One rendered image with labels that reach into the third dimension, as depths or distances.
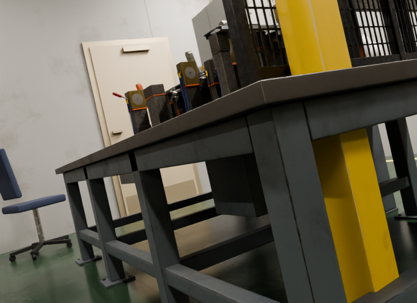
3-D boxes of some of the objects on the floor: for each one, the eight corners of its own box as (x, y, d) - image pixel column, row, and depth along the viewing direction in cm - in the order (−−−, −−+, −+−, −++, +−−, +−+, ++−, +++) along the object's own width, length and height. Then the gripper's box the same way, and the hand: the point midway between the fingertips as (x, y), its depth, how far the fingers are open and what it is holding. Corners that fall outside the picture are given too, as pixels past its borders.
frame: (75, 262, 286) (56, 174, 286) (250, 204, 365) (234, 135, 365) (355, 502, 63) (265, 104, 63) (650, 220, 141) (610, 43, 141)
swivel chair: (72, 239, 394) (51, 143, 394) (77, 247, 343) (53, 136, 343) (9, 257, 369) (-14, 155, 370) (5, 269, 319) (-22, 150, 319)
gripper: (265, -28, 179) (275, 18, 179) (223, -31, 165) (233, 18, 165) (277, -36, 173) (287, 11, 173) (233, -41, 159) (244, 10, 159)
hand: (260, 12), depth 169 cm, fingers open, 13 cm apart
